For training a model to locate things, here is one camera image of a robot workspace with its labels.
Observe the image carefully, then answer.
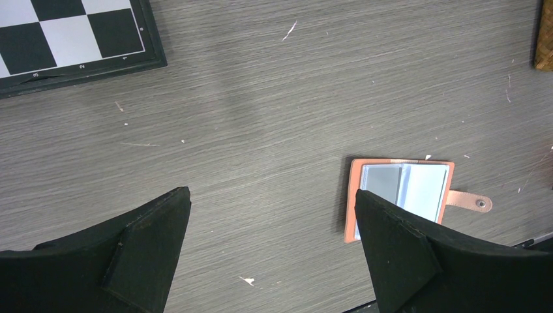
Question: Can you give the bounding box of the woven bamboo organizer tray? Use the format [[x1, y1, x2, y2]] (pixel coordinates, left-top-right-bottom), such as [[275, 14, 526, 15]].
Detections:
[[534, 0, 552, 72]]

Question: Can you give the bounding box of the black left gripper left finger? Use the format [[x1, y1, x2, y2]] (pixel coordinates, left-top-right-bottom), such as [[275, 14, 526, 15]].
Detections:
[[1, 186, 191, 312]]

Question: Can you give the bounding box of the black white chessboard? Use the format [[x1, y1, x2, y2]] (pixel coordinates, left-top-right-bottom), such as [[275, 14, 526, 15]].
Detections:
[[1, 0, 167, 98]]

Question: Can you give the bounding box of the pink leather card holder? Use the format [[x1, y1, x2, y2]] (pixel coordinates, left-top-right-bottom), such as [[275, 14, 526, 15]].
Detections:
[[344, 158, 493, 243]]

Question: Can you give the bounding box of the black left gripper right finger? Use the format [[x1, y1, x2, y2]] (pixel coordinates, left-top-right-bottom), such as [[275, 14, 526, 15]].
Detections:
[[355, 190, 552, 312]]

